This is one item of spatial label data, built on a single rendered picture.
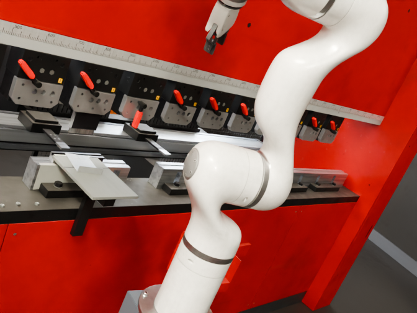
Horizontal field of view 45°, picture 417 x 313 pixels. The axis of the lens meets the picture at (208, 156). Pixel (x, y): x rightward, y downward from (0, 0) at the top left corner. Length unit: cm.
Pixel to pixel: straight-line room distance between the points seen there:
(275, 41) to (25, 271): 132
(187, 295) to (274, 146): 37
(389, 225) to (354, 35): 474
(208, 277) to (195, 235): 10
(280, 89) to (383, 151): 249
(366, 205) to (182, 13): 209
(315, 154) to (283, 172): 260
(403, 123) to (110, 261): 209
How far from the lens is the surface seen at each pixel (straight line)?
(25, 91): 156
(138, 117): 178
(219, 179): 96
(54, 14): 152
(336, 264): 358
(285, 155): 100
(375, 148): 343
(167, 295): 113
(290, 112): 96
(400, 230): 557
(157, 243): 211
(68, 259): 187
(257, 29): 207
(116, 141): 221
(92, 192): 158
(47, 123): 194
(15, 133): 196
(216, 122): 211
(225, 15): 140
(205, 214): 100
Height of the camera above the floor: 168
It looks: 17 degrees down
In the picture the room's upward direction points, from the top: 24 degrees clockwise
